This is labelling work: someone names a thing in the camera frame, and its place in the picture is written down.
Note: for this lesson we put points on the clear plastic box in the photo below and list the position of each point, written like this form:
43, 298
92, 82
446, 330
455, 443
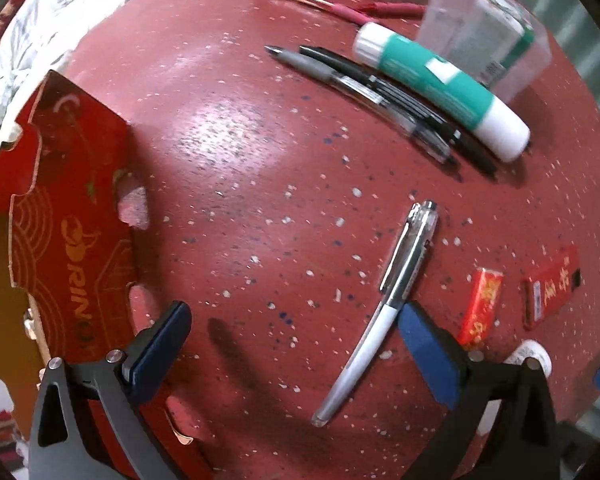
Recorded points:
460, 15

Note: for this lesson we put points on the small red packet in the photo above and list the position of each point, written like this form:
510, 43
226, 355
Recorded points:
480, 305

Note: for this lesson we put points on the clear barrel red grip pen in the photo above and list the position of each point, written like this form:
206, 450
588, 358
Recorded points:
345, 10

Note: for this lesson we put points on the grey grip clear pen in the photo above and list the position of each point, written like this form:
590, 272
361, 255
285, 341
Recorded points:
305, 62

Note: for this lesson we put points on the white round object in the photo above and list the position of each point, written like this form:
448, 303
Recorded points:
527, 352

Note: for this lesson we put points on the red gel pen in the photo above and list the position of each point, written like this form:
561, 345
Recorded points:
400, 9

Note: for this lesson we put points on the red cardboard box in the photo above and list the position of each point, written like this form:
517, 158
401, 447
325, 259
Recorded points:
65, 200

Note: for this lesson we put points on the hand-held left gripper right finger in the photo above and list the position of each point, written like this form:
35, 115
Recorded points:
425, 350

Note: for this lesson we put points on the green and white glue stick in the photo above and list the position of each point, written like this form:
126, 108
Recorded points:
430, 77

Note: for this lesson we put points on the white printed cloth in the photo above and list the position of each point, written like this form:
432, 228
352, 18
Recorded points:
40, 35

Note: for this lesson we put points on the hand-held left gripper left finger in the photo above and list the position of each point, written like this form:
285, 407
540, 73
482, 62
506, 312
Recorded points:
160, 355

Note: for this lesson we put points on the dark red flat packet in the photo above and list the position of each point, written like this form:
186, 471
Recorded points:
555, 285

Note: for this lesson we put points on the white and silver pen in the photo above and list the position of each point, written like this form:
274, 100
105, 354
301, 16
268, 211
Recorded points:
400, 280

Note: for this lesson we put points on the black pen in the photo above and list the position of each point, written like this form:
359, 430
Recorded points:
330, 57

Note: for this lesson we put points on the red striped cloth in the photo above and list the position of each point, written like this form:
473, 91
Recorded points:
0, 435

